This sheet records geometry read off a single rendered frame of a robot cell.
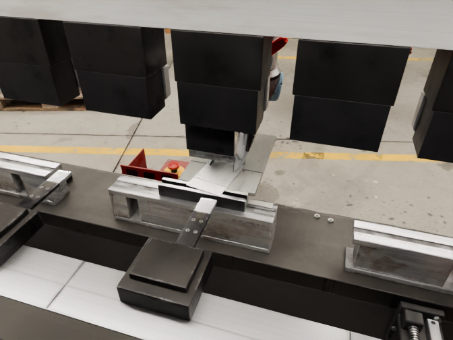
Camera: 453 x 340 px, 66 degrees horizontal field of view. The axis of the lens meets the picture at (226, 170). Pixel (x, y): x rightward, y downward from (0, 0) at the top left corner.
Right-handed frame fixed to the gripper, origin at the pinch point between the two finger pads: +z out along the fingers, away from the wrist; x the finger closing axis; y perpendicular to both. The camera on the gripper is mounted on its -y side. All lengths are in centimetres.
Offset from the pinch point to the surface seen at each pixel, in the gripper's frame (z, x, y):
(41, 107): -15, -270, -171
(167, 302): 23.5, 9.6, 29.7
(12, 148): 26, -231, -125
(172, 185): 8.0, -7.0, 8.3
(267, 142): -9.2, 5.4, -12.2
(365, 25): -21.1, 25.9, 30.0
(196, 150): -0.3, -0.9, 14.2
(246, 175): 1.3, 6.2, 0.3
